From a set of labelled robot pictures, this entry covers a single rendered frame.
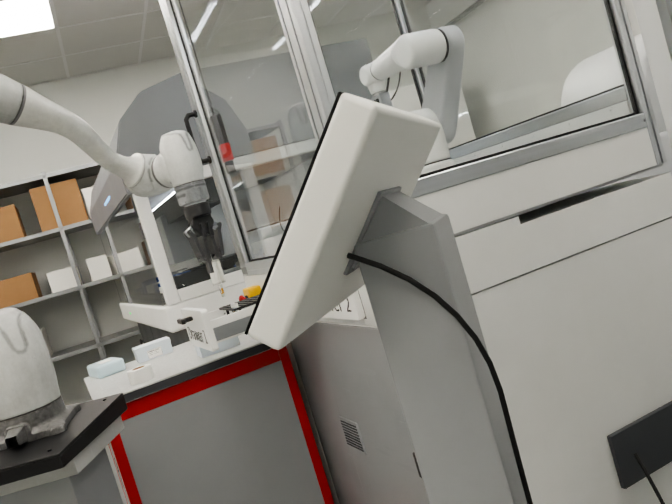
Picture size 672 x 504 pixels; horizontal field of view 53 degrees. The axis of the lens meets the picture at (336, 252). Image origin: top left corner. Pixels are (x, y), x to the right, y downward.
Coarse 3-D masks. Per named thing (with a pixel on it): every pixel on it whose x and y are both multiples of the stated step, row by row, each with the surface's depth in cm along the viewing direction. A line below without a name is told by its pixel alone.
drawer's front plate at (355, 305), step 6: (354, 294) 153; (348, 300) 156; (354, 300) 153; (360, 300) 154; (336, 306) 164; (342, 306) 160; (354, 306) 154; (360, 306) 154; (330, 312) 168; (336, 312) 165; (342, 312) 161; (348, 312) 158; (354, 312) 155; (360, 312) 154; (336, 318) 166; (342, 318) 162; (348, 318) 159; (354, 318) 156; (360, 318) 154
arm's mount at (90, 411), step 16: (96, 400) 161; (112, 400) 156; (80, 416) 149; (96, 416) 145; (112, 416) 152; (64, 432) 139; (80, 432) 136; (96, 432) 142; (16, 448) 136; (32, 448) 133; (48, 448) 130; (64, 448) 128; (80, 448) 134; (0, 464) 128; (16, 464) 125; (32, 464) 125; (48, 464) 125; (64, 464) 126; (0, 480) 126; (16, 480) 125
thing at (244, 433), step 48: (240, 336) 227; (96, 384) 216; (144, 384) 189; (192, 384) 194; (240, 384) 200; (288, 384) 206; (144, 432) 188; (192, 432) 193; (240, 432) 199; (288, 432) 205; (144, 480) 188; (192, 480) 193; (240, 480) 198; (288, 480) 204
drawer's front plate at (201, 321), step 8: (184, 312) 192; (192, 312) 181; (200, 312) 171; (192, 320) 185; (200, 320) 174; (208, 320) 171; (192, 328) 188; (200, 328) 177; (208, 328) 171; (192, 336) 192; (208, 336) 171; (192, 344) 196; (200, 344) 184; (208, 344) 174; (216, 344) 172
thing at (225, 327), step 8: (208, 312) 198; (216, 312) 198; (224, 312) 199; (232, 312) 200; (240, 312) 177; (248, 312) 178; (216, 320) 174; (224, 320) 175; (232, 320) 176; (240, 320) 176; (248, 320) 177; (216, 328) 174; (224, 328) 175; (232, 328) 175; (240, 328) 176; (216, 336) 174; (224, 336) 174; (232, 336) 176
